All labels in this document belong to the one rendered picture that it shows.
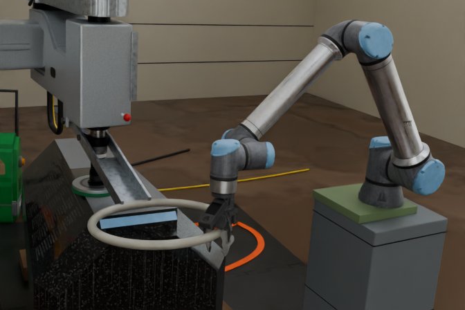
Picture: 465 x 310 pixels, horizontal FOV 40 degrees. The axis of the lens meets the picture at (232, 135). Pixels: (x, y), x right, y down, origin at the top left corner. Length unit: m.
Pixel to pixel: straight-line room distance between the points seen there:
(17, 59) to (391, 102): 1.74
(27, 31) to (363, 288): 1.90
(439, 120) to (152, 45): 3.65
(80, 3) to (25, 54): 0.68
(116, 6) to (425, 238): 1.55
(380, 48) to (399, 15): 5.90
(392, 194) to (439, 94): 5.03
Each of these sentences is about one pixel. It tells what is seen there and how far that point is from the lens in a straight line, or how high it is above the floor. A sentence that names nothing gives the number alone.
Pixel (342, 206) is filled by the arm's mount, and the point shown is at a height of 0.88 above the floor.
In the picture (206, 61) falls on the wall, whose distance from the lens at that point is 8.60.
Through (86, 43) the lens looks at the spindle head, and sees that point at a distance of 2.54.
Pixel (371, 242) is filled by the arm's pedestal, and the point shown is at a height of 0.80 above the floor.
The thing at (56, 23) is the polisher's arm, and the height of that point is 1.49.
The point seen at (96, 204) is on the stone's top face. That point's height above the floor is 0.83.
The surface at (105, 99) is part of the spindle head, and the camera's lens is 2.61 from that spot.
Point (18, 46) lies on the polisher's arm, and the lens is 3.13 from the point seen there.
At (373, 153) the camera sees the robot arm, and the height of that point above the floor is 1.10.
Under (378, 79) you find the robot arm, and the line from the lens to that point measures 2.28.
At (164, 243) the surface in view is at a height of 0.96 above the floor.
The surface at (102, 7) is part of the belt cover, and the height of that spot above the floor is 1.61.
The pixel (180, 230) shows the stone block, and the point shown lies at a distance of 2.60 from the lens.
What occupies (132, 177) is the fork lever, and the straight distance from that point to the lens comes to 2.55.
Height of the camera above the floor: 1.81
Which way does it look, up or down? 15 degrees down
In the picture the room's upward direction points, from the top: 4 degrees clockwise
